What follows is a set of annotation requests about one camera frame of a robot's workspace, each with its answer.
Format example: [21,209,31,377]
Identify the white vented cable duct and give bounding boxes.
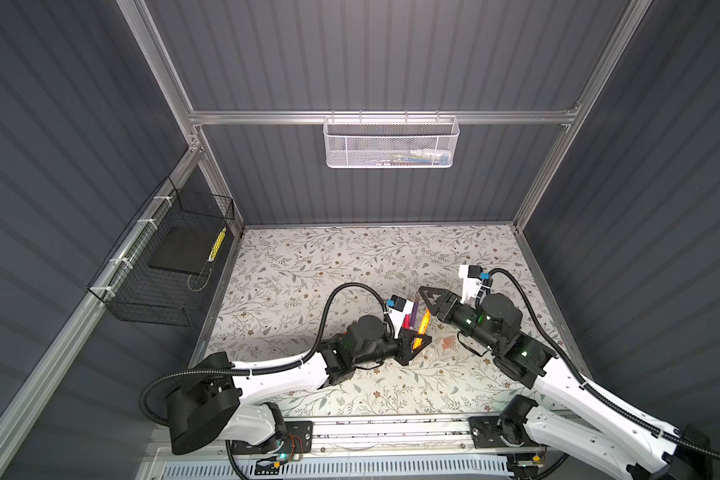
[161,455,514,480]

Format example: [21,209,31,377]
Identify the white wire mesh basket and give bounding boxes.
[322,115,460,169]

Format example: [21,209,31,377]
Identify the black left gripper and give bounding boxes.
[352,325,431,370]

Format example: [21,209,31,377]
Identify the black wire basket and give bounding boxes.
[89,181,236,327]

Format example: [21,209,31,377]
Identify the purple marker pen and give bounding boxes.
[408,295,420,330]

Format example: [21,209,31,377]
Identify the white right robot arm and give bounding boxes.
[419,287,714,479]

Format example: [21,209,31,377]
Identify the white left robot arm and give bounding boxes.
[166,315,432,455]

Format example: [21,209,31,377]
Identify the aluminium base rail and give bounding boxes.
[155,413,553,457]

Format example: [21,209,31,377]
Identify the black foam block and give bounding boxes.
[148,227,219,275]

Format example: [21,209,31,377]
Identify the pens in white basket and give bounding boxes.
[356,149,453,168]

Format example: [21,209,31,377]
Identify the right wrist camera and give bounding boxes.
[458,264,493,306]

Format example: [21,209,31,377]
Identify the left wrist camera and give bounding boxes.
[387,295,413,338]

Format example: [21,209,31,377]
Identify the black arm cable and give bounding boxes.
[488,267,720,469]
[139,282,394,428]

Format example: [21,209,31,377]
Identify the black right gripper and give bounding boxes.
[419,283,499,355]

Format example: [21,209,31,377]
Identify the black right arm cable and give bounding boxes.
[488,267,720,469]

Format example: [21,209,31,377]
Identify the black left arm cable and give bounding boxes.
[139,282,394,428]

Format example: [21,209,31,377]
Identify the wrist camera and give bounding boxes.
[387,295,413,338]
[458,264,493,306]

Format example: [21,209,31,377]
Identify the yellow orange marker pen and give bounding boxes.
[412,310,431,351]

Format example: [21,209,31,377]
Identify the yellow marker in basket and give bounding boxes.
[207,227,227,263]

